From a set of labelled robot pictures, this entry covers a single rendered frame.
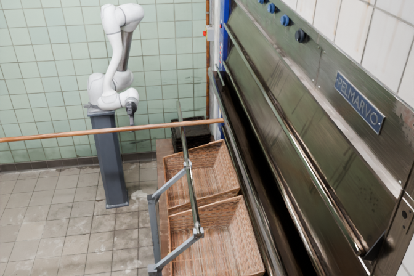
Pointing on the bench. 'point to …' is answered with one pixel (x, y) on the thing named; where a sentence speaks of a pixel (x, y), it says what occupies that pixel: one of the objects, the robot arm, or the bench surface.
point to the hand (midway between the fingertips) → (130, 122)
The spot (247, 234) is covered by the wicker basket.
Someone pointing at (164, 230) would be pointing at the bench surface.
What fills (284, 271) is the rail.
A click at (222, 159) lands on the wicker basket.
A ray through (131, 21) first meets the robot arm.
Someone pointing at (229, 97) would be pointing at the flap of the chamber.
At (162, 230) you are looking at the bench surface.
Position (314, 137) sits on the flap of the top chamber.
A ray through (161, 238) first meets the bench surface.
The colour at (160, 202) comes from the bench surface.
